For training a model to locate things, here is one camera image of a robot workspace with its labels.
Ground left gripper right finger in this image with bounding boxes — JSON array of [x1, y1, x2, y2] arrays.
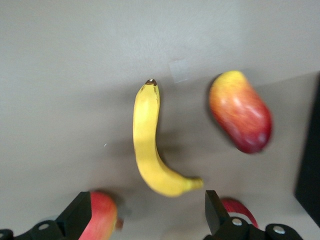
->
[[204, 189, 231, 236]]

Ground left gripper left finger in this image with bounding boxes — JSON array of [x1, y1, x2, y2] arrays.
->
[[56, 191, 92, 237]]

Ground small red apple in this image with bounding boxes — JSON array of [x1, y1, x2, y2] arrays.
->
[[221, 197, 260, 229]]

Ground yellow banana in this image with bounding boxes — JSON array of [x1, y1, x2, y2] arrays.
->
[[132, 78, 205, 199]]

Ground black plastic box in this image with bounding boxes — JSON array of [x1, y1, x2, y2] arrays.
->
[[294, 72, 320, 226]]

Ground red apple with stem nub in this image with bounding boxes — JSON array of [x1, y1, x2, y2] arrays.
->
[[78, 191, 125, 240]]

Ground red yellow mango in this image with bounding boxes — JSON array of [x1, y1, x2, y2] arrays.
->
[[208, 70, 274, 155]]

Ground clear tape patch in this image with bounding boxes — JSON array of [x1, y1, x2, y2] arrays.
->
[[167, 58, 192, 85]]

